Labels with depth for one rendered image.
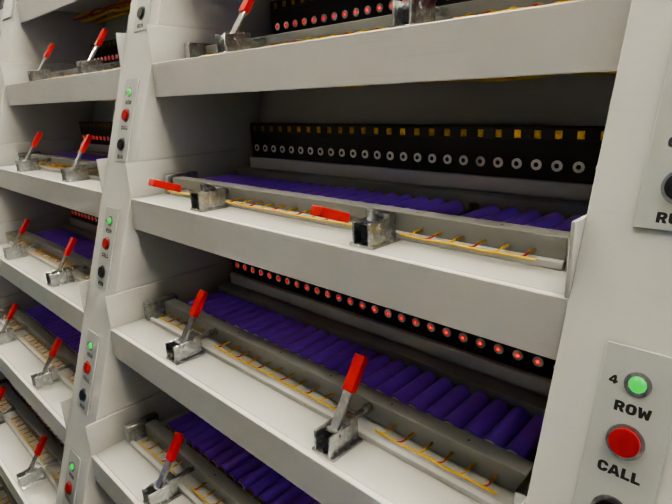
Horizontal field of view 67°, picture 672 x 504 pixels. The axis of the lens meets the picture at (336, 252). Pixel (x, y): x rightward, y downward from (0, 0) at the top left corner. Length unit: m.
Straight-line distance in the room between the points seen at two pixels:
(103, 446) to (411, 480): 0.54
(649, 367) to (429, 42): 0.28
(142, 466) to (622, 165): 0.71
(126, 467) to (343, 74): 0.61
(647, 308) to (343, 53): 0.33
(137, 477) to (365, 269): 0.50
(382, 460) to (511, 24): 0.37
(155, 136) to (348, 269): 0.43
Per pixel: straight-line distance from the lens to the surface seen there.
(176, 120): 0.82
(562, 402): 0.36
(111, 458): 0.86
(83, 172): 1.04
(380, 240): 0.45
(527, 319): 0.37
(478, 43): 0.43
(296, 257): 0.50
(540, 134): 0.55
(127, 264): 0.80
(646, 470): 0.36
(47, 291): 1.05
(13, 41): 1.48
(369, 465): 0.48
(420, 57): 0.45
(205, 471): 0.75
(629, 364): 0.35
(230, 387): 0.61
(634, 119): 0.36
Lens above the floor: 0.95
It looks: 4 degrees down
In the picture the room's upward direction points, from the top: 10 degrees clockwise
